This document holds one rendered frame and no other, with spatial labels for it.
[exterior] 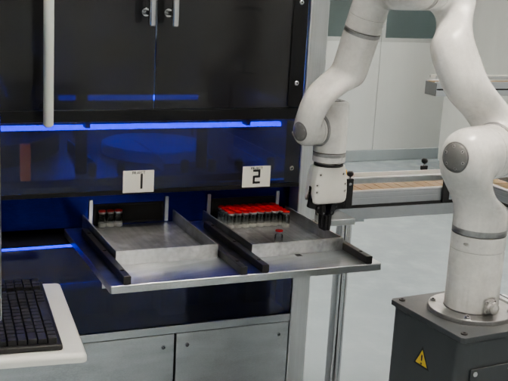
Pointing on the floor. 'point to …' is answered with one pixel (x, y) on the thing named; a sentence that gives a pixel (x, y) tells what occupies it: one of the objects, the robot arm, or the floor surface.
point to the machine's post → (317, 40)
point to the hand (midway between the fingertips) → (324, 221)
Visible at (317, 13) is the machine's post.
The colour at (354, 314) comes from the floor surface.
